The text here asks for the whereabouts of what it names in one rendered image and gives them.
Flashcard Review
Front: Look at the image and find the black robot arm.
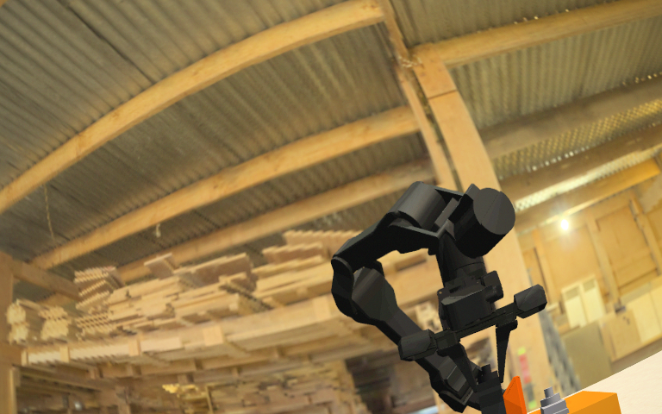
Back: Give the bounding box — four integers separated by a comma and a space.
331, 181, 515, 413

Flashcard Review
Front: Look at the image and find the black micro servo with orange cable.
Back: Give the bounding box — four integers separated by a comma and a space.
476, 364, 507, 414

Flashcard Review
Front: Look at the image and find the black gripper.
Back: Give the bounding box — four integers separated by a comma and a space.
397, 262, 547, 393

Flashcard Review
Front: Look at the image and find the orange flat panel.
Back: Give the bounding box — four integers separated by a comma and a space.
530, 386, 621, 414

